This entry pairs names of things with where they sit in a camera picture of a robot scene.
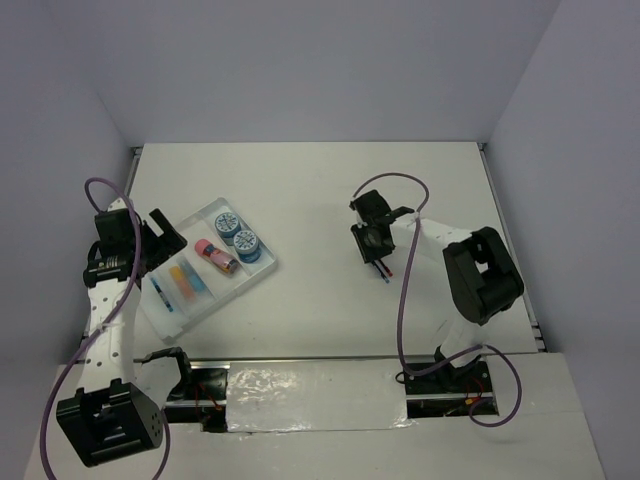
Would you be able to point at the pink sticky notes tube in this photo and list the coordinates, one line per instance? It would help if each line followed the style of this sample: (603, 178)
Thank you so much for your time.
(217, 257)

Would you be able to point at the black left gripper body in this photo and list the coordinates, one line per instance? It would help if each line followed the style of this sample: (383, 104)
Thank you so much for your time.
(151, 249)

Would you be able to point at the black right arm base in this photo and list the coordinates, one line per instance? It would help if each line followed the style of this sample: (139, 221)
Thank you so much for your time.
(446, 393)

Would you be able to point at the blue round splash-lid container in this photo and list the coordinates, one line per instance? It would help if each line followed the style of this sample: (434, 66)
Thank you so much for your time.
(247, 246)

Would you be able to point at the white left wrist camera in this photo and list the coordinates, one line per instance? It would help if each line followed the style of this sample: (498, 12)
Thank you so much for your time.
(118, 205)

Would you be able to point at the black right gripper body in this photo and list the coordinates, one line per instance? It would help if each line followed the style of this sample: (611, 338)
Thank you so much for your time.
(367, 243)

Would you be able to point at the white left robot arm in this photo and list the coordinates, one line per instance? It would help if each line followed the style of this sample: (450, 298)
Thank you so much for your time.
(117, 408)

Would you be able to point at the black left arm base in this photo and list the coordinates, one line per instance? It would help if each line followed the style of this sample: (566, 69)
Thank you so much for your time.
(188, 392)

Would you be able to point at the blue round container in tray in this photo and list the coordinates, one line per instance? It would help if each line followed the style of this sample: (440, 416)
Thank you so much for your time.
(227, 225)

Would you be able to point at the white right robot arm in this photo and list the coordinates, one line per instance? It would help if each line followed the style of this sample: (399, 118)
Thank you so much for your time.
(483, 279)

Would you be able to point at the yellow pink highlighter pen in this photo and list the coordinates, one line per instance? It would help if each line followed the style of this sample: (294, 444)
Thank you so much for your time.
(182, 283)

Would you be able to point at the silver foil sheet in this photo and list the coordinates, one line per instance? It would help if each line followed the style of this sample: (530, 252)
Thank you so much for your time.
(315, 396)

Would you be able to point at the white divided plastic tray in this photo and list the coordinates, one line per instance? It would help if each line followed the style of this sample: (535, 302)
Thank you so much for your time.
(221, 288)

